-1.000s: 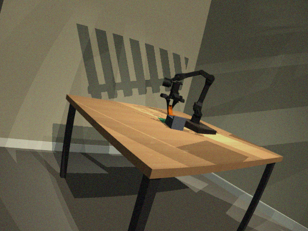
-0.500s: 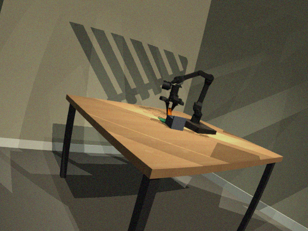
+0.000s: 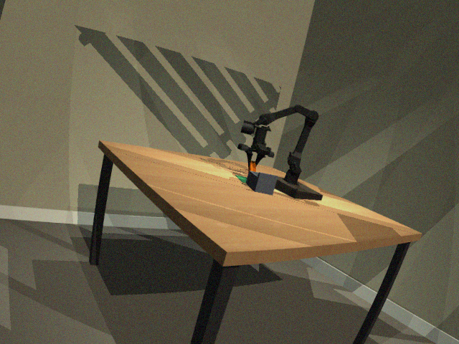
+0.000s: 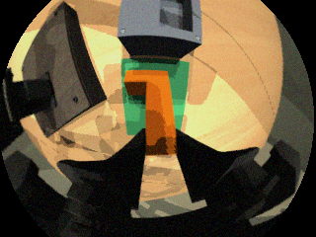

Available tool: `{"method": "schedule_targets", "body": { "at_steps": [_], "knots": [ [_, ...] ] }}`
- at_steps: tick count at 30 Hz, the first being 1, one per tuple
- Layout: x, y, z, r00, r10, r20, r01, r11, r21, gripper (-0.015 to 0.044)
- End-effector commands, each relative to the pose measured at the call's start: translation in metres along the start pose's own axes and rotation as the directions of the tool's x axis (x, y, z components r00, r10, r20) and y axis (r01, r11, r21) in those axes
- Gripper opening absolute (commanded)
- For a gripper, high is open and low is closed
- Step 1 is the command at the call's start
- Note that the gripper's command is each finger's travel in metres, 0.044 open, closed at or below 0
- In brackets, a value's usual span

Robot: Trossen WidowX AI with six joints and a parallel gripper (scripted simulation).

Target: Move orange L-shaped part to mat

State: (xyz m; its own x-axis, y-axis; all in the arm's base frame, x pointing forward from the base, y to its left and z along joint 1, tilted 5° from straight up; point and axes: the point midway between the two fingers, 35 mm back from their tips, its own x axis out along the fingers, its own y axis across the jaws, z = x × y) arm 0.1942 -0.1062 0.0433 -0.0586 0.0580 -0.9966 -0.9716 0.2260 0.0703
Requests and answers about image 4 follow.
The orange l-shaped part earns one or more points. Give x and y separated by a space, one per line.
160 128

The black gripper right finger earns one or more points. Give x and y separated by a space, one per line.
203 167

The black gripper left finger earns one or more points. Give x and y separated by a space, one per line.
121 173

